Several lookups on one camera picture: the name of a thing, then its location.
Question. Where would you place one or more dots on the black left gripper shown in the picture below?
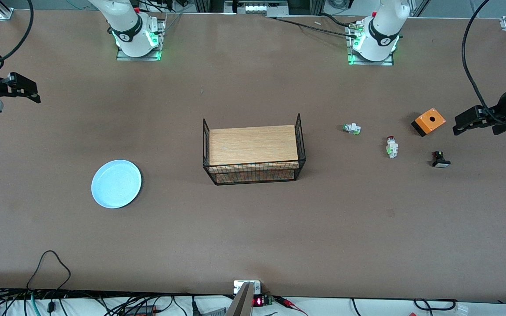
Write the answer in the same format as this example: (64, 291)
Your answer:
(504, 109)

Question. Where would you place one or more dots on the red push button switch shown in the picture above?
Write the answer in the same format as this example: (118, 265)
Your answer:
(392, 148)

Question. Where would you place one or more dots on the light blue round plate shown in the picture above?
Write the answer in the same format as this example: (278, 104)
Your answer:
(117, 184)

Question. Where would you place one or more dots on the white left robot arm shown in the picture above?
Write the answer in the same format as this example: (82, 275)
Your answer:
(382, 30)

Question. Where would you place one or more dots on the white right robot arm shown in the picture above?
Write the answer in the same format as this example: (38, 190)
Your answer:
(128, 26)

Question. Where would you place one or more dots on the black square push button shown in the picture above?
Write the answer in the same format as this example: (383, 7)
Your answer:
(440, 160)

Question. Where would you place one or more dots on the red clip test lead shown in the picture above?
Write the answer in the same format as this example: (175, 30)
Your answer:
(290, 303)

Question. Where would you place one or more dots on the small red display module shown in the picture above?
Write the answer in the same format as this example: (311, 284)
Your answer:
(262, 301)

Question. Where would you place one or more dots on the orange button enclosure box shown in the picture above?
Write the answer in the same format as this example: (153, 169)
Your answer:
(429, 120)

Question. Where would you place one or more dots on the green push button switch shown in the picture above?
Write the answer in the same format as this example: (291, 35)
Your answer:
(352, 128)

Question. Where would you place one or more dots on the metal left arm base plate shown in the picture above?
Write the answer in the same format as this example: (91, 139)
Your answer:
(349, 55)

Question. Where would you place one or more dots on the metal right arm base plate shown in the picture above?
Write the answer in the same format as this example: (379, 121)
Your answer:
(161, 39)

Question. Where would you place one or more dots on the grey metal camera bracket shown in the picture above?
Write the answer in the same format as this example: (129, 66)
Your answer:
(242, 303)

